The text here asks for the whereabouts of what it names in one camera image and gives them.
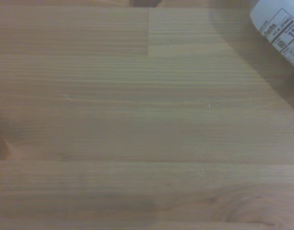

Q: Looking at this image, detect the clear water bottle white label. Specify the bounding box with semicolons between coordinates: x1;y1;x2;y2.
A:
249;0;294;70

